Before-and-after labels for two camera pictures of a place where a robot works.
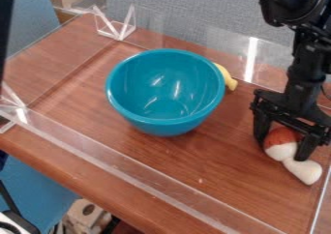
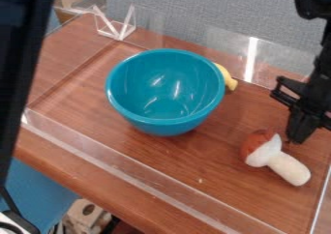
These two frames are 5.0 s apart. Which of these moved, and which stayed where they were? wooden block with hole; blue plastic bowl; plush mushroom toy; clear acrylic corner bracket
Moved: plush mushroom toy
Stayed: wooden block with hole; clear acrylic corner bracket; blue plastic bowl
